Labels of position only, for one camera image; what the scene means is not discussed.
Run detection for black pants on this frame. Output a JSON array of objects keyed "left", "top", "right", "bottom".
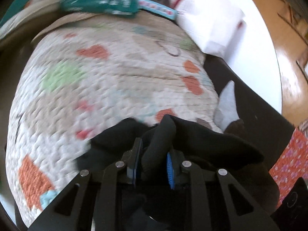
[{"left": 77, "top": 115, "right": 279, "bottom": 230}]

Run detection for red floral cloth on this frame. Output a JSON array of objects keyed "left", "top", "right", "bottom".
[{"left": 269, "top": 128, "right": 307, "bottom": 207}]

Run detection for white sock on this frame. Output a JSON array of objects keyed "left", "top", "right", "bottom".
[{"left": 214, "top": 80, "right": 240, "bottom": 131}]

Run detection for quilted heart pattern bedspread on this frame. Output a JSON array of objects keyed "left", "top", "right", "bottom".
[{"left": 5, "top": 12, "right": 221, "bottom": 226}]

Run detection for green paper ream pack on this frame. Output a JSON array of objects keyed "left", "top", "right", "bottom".
[{"left": 60, "top": 0, "right": 139, "bottom": 17}]

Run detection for light blue flat box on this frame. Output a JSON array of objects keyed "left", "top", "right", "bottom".
[{"left": 137, "top": 0, "right": 177, "bottom": 21}]

